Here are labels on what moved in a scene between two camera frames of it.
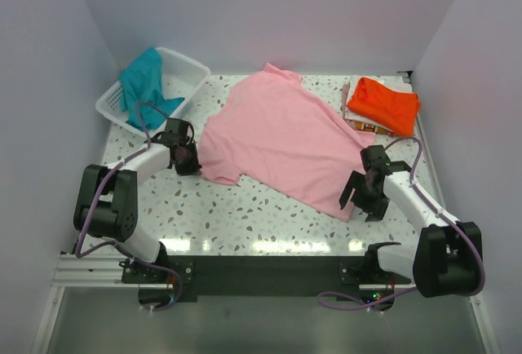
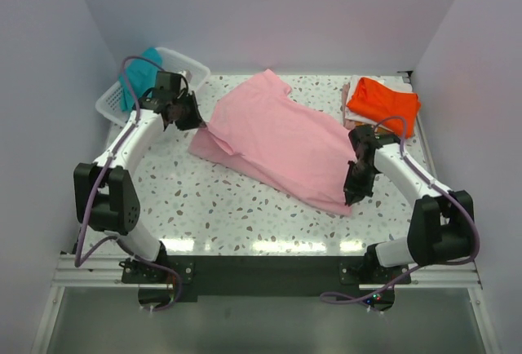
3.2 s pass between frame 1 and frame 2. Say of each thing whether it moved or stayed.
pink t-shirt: moved
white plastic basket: stayed
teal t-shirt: stayed
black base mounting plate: stayed
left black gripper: moved
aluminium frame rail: stayed
